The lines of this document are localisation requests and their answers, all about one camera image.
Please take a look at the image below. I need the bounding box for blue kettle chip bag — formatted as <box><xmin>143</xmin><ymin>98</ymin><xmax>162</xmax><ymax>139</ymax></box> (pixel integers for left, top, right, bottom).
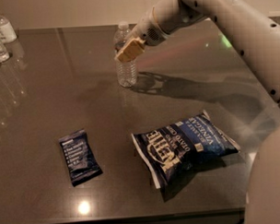
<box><xmin>132</xmin><ymin>111</ymin><xmax>239</xmax><ymax>189</ymax></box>

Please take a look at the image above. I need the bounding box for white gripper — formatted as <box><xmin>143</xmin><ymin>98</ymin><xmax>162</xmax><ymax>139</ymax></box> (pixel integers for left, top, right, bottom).
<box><xmin>115</xmin><ymin>7</ymin><xmax>169</xmax><ymax>63</ymax></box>

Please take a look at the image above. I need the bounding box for clear plastic water bottle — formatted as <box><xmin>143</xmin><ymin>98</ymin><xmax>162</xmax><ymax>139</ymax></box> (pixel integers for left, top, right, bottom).
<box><xmin>113</xmin><ymin>21</ymin><xmax>138</xmax><ymax>88</ymax></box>

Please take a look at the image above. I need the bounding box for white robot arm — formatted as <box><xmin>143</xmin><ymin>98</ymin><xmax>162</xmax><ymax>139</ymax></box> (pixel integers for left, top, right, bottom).
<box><xmin>115</xmin><ymin>0</ymin><xmax>280</xmax><ymax>224</ymax></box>

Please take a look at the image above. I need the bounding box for white hand sanitizer pump bottle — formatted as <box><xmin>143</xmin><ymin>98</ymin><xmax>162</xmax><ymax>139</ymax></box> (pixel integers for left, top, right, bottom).
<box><xmin>0</xmin><ymin>16</ymin><xmax>17</xmax><ymax>44</ymax></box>

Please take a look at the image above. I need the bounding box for dark blue snack bar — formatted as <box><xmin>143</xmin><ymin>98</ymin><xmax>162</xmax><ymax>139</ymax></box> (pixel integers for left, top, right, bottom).
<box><xmin>59</xmin><ymin>129</ymin><xmax>102</xmax><ymax>187</ymax></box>

